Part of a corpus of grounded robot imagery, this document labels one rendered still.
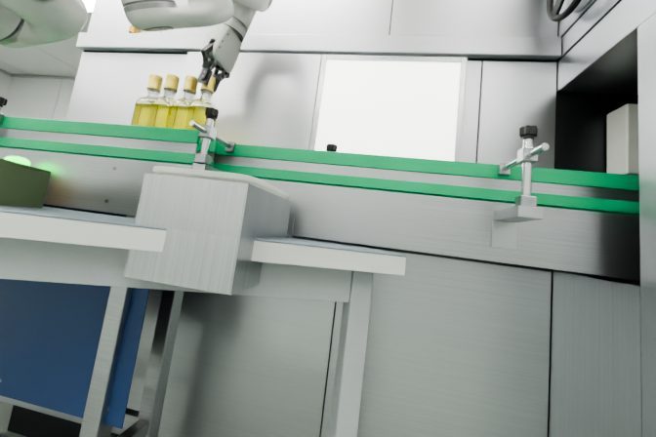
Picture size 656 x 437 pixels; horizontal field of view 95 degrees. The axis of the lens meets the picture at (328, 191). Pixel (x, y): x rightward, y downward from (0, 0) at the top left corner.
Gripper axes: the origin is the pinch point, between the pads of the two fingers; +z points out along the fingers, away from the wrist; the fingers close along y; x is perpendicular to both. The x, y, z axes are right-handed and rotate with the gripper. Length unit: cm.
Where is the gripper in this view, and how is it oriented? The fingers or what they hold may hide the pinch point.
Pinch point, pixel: (209, 80)
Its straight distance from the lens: 96.8
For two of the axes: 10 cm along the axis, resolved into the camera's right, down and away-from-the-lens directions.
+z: -3.8, 9.2, -0.8
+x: 9.1, 3.5, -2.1
